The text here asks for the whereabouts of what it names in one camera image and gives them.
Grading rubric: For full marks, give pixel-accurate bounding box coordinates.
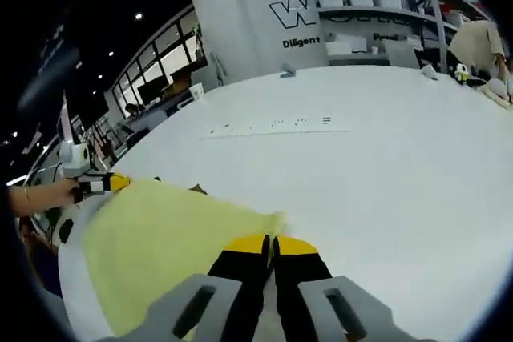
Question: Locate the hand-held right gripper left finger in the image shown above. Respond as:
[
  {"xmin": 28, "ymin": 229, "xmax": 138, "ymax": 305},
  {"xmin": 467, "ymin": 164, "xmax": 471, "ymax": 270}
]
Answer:
[{"xmin": 131, "ymin": 232, "xmax": 272, "ymax": 342}]

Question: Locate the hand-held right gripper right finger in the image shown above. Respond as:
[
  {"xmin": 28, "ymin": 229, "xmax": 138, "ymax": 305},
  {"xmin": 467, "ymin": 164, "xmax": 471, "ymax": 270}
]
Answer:
[{"xmin": 273, "ymin": 235, "xmax": 406, "ymax": 342}]

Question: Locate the yellow garment with coloured sleeves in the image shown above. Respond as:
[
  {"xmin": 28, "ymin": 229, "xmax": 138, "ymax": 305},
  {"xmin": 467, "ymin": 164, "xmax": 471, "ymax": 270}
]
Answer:
[{"xmin": 82, "ymin": 176, "xmax": 288, "ymax": 337}]

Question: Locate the person's left hand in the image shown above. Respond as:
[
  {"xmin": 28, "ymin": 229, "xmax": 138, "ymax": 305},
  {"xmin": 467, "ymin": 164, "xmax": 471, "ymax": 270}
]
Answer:
[{"xmin": 63, "ymin": 180, "xmax": 84, "ymax": 205}]

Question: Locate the black oval object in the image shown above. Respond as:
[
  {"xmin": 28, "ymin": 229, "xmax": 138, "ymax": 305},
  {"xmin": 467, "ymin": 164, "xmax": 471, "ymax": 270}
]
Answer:
[{"xmin": 59, "ymin": 217, "xmax": 75, "ymax": 243}]

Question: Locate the grey chair back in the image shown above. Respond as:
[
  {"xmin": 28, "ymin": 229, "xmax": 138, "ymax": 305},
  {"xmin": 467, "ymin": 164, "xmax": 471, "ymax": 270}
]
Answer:
[{"xmin": 386, "ymin": 39, "xmax": 422, "ymax": 69}]

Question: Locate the grey metal storage shelf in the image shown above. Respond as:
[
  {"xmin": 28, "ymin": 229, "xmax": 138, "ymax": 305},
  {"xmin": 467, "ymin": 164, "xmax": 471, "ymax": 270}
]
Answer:
[{"xmin": 304, "ymin": 0, "xmax": 482, "ymax": 69}]

